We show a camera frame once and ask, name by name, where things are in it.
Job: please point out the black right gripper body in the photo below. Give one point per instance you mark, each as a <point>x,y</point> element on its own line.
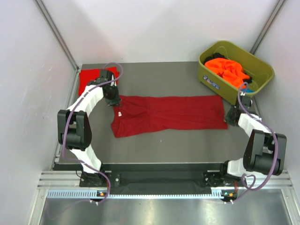
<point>228,118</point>

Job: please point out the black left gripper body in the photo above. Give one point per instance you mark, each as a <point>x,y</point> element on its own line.
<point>113,98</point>

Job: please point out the dark red t-shirt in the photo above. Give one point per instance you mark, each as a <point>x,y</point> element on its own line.
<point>137,115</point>

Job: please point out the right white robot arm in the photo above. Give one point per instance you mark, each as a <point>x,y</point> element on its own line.
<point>263,151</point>

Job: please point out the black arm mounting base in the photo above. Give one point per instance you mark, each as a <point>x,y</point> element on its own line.
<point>168,178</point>

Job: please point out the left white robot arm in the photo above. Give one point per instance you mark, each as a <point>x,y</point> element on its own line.
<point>74,131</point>

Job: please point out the folded bright red t-shirt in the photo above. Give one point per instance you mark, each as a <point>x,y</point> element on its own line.
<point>88,75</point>

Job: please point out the blue garment in bin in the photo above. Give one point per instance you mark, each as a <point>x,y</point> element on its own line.
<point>247,90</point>

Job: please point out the orange t-shirt in bin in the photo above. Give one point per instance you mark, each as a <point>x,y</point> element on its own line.
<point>229,70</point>

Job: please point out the olive green plastic bin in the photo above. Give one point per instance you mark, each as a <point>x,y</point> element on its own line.
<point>260,71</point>

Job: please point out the black garment in bin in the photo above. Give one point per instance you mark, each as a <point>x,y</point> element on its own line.
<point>214,56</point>

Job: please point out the left aluminium frame post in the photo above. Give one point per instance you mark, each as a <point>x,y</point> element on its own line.
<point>57,34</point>

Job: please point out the aluminium frame post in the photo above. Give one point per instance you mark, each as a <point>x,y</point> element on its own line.
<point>267,25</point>
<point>57,34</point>

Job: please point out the right aluminium frame post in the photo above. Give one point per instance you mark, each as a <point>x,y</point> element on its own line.
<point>267,25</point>

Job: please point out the slotted grey cable duct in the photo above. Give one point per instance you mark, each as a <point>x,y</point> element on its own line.
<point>97,194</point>

